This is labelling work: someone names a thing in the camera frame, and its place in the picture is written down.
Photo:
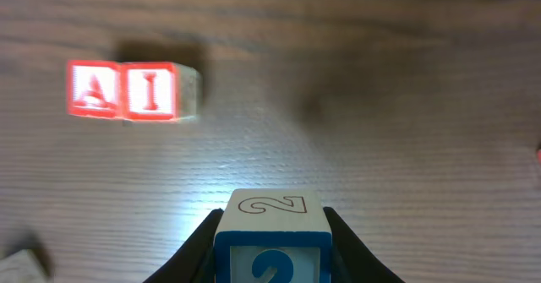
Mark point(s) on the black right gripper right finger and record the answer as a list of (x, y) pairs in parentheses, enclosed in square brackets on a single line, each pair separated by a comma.
[(351, 260)]

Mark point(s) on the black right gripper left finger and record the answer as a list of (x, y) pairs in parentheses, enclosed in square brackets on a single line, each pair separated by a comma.
[(194, 261)]

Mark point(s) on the blue 2 number block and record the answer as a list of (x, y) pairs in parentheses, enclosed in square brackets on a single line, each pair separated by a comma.
[(273, 235)]

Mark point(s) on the red I letter block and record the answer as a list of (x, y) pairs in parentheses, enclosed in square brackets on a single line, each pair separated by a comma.
[(159, 92)]

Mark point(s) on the red A letter block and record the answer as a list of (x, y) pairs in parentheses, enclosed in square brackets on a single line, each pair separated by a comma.
[(93, 89)]

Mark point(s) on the red-sided plain wooden block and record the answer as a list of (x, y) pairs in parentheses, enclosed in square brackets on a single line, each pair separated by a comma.
[(22, 267)]

